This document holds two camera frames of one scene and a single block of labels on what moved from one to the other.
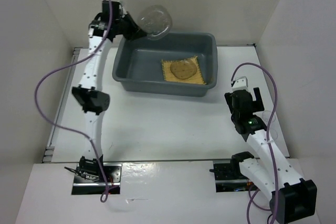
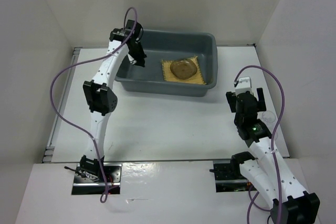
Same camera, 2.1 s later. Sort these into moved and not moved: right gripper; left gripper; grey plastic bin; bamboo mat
Moved: left gripper
Not moved: bamboo mat; right gripper; grey plastic bin
